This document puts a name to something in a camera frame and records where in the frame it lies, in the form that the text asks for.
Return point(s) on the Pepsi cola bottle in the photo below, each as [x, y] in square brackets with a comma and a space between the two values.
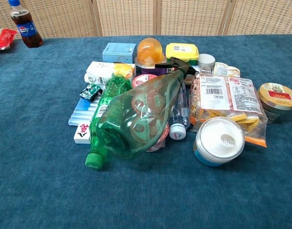
[26, 28]

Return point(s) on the orange jelly cup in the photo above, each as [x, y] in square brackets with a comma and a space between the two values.
[149, 50]

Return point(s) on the beige snack packet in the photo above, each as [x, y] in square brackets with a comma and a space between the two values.
[225, 69]

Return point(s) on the woven folding screen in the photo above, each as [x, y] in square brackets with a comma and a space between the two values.
[126, 16]

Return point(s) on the blue white ribbed pack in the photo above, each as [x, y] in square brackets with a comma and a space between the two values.
[81, 112]

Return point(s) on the red snack bag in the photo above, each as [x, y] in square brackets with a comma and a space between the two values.
[5, 38]

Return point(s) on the clear zip bag of snacks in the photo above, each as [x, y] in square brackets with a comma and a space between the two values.
[219, 95]

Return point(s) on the clear water bottle white cap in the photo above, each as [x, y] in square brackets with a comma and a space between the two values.
[177, 133]

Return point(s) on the white orange juice carton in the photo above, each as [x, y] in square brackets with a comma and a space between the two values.
[100, 70]

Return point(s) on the yellow plastic container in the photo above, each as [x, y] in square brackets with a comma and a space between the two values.
[181, 51]

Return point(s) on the green transparent spray bottle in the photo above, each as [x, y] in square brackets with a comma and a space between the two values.
[126, 128]

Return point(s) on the white lid jar blue label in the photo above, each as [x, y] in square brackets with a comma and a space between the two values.
[217, 140]

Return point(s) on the light blue box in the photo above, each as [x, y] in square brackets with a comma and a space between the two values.
[117, 52]

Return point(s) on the white mahjong tile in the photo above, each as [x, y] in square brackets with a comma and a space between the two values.
[81, 133]

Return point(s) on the green soda bottle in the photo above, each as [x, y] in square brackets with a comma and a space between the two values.
[112, 86]

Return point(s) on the gold lid jar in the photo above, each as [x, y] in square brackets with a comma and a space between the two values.
[276, 95]

